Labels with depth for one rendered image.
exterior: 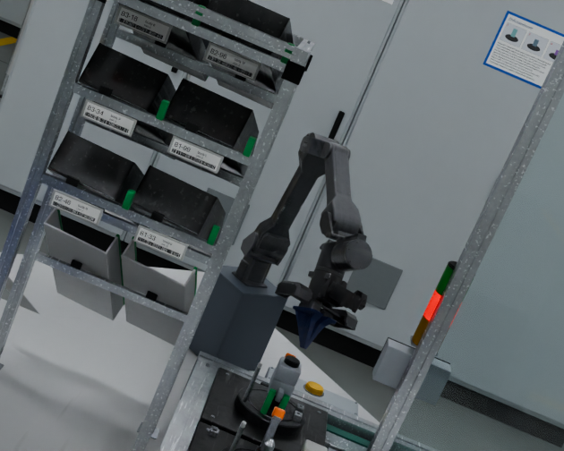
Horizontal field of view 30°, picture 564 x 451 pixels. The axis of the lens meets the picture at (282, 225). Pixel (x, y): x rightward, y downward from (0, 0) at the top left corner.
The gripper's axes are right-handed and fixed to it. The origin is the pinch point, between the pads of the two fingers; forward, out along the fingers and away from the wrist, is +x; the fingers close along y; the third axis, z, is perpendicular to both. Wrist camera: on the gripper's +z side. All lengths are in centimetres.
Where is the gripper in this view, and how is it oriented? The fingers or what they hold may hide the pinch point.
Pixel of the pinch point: (309, 330)
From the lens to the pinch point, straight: 200.5
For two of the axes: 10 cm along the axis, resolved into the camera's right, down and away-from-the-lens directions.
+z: 6.9, 0.5, -7.2
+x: -3.3, 9.1, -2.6
